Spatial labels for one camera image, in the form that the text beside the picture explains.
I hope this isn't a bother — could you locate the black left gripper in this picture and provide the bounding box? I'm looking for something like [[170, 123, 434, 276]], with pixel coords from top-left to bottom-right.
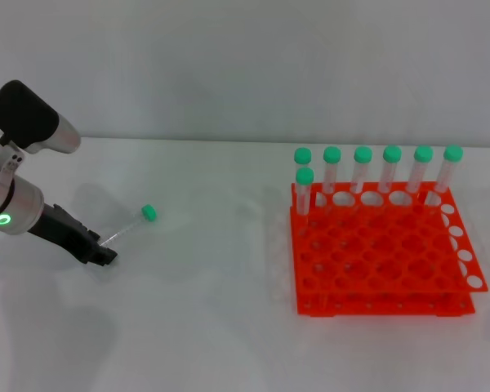
[[28, 203, 118, 268]]

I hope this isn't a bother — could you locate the green capped clear test tube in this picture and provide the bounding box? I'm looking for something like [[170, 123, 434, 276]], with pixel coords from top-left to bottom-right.
[[320, 145, 343, 206], [426, 144, 465, 207], [406, 145, 434, 194], [295, 167, 316, 218], [293, 147, 314, 194], [350, 145, 373, 196], [99, 203, 158, 248], [378, 145, 403, 194]]

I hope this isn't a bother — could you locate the orange plastic test tube rack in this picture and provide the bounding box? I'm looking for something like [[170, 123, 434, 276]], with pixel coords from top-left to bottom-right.
[[289, 181, 490, 318]]

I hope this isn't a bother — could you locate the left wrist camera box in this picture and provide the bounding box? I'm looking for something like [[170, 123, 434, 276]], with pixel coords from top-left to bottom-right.
[[0, 79, 82, 155]]

